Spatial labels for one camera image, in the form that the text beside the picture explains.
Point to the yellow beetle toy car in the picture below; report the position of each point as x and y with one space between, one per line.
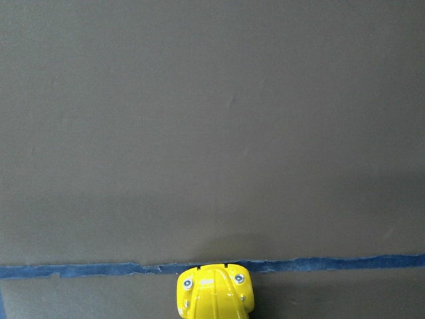
219 291

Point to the blue tape grid lines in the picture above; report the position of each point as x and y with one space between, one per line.
383 286

